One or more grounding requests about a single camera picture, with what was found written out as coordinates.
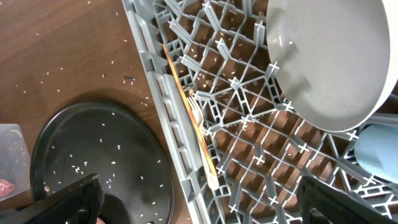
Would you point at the round black serving tray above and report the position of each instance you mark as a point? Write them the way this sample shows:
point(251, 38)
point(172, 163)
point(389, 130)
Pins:
point(107, 139)

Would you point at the wooden chopstick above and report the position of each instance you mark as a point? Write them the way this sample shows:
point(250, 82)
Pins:
point(189, 110)

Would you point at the grey round plate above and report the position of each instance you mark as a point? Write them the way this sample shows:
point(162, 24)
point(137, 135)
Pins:
point(336, 59)

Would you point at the light blue cup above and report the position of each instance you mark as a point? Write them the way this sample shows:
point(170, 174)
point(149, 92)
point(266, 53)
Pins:
point(376, 151)

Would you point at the clear plastic waste bin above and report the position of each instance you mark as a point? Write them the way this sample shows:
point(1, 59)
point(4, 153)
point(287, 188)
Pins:
point(15, 159)

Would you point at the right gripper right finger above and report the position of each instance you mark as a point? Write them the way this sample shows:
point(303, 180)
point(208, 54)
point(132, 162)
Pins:
point(320, 203)

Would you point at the red snack wrapper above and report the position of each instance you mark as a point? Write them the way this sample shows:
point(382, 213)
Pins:
point(6, 188)

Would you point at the grey plastic dishwasher rack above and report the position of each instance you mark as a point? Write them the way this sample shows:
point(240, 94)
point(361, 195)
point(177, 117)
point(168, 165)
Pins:
point(260, 147)

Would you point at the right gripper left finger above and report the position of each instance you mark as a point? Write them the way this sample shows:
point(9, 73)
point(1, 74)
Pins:
point(80, 202)

